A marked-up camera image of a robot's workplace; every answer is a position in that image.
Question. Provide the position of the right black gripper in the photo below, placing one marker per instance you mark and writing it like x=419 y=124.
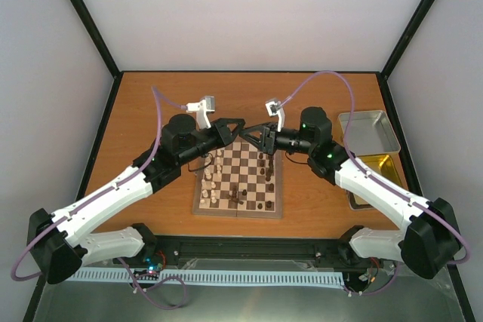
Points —
x=266 y=142

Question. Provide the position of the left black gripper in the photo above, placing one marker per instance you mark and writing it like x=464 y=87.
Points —
x=224 y=134

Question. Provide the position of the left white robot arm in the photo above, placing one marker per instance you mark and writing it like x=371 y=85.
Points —
x=177 y=143

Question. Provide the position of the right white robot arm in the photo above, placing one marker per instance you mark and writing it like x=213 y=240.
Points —
x=427 y=236

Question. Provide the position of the row of white chess pieces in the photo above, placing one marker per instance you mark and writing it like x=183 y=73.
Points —
x=211 y=195

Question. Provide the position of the dark king chess piece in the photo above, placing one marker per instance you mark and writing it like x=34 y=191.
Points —
x=269 y=168

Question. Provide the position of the wooden folding chess board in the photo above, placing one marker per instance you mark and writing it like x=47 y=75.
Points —
x=240 y=169

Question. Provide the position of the silver tin lid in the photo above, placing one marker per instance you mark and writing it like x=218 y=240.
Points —
x=371 y=133

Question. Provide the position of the gold tin box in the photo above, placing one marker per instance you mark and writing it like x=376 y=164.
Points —
x=369 y=180

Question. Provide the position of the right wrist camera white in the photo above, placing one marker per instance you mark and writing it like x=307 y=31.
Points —
x=275 y=109

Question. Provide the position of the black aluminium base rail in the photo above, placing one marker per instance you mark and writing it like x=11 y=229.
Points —
x=241 y=250

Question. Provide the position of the light blue cable duct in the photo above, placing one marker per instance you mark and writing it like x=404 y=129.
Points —
x=215 y=278

